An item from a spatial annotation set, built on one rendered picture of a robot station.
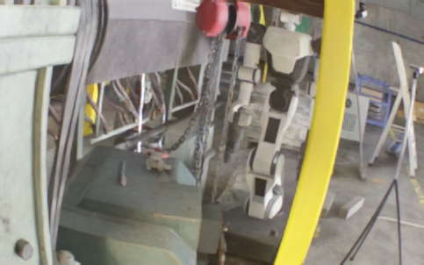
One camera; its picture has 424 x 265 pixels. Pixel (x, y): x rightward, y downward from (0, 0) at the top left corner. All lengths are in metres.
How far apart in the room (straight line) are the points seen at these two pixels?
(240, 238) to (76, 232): 1.75
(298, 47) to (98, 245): 1.84
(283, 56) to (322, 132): 1.29
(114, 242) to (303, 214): 0.66
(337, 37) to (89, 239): 0.90
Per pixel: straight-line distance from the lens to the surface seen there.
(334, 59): 1.35
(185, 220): 1.11
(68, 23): 0.71
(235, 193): 3.47
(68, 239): 1.05
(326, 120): 1.36
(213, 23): 1.57
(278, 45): 2.61
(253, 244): 2.66
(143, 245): 1.01
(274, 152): 2.61
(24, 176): 0.73
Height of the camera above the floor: 1.33
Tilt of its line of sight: 13 degrees down
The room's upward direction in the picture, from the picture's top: 9 degrees clockwise
